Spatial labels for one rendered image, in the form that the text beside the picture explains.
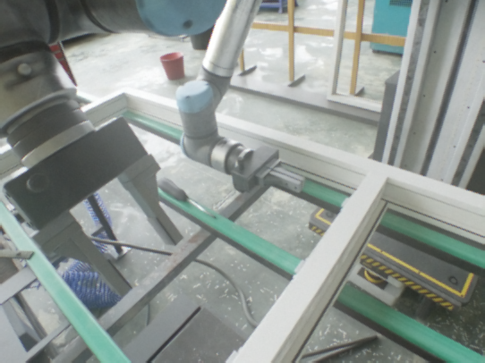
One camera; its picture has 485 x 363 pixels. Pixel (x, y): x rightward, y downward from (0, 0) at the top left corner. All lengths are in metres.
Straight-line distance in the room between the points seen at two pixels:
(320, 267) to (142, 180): 0.34
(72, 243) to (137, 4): 0.23
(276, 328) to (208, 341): 0.40
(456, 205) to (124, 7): 0.68
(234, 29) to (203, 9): 0.51
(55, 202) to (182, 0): 0.21
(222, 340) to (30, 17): 0.78
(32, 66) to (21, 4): 0.06
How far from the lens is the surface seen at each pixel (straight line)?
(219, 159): 0.78
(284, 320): 0.51
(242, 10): 0.80
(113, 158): 0.34
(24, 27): 0.35
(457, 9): 1.23
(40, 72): 0.33
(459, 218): 0.78
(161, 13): 0.29
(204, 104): 0.76
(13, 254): 0.90
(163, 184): 0.82
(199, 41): 5.11
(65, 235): 0.33
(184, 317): 0.97
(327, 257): 0.57
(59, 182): 0.32
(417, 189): 0.76
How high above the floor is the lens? 1.40
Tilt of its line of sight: 38 degrees down
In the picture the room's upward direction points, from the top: 7 degrees counter-clockwise
